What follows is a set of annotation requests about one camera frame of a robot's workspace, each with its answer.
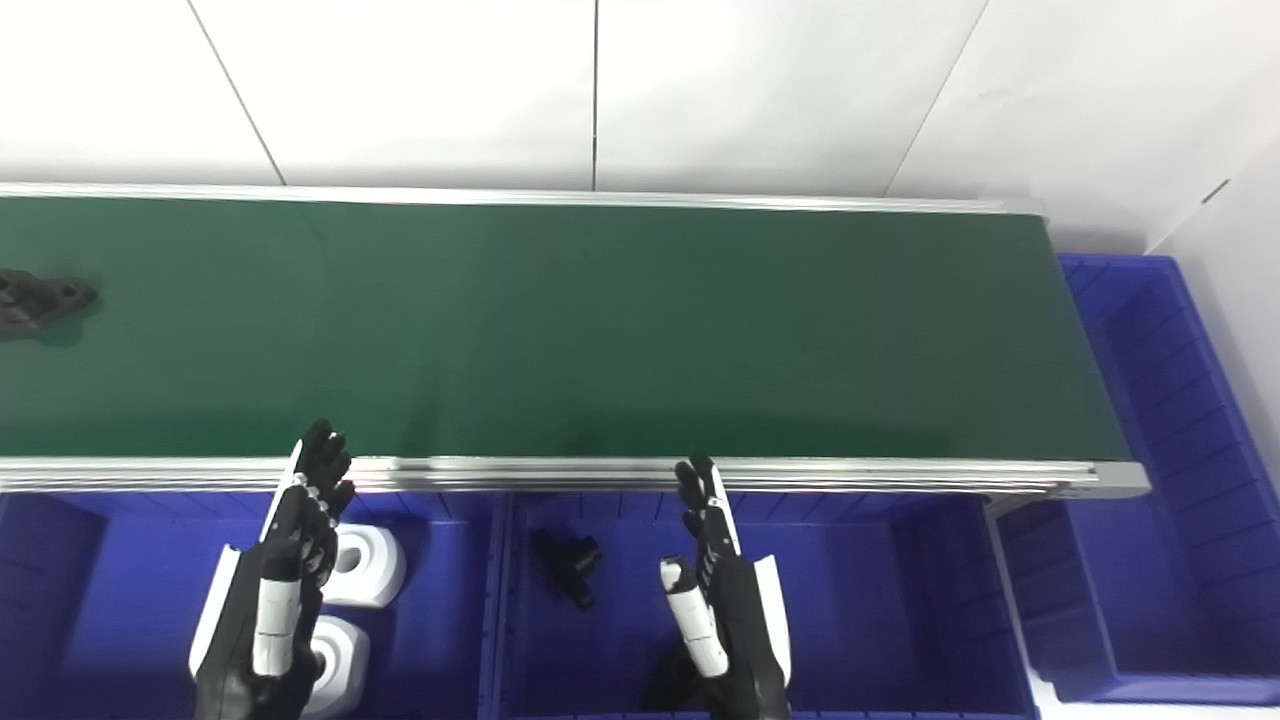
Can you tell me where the black round part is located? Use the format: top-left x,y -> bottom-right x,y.
645,650 -> 706,713

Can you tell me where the green conveyor belt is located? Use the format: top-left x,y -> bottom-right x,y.
0,183 -> 1151,501
0,196 -> 1131,463

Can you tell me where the blue plastic bin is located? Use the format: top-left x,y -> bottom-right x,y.
480,490 -> 1041,720
0,490 -> 506,720
985,253 -> 1280,706

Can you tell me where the black flange part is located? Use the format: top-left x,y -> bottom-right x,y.
0,269 -> 100,337

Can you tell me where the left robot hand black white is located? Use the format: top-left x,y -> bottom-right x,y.
189,419 -> 357,720

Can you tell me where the black T-shaped part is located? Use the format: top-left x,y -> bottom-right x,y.
529,529 -> 603,613

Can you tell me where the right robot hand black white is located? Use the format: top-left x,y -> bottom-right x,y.
659,456 -> 793,720

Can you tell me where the white plastic part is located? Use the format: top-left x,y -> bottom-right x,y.
322,524 -> 408,610
300,615 -> 371,719

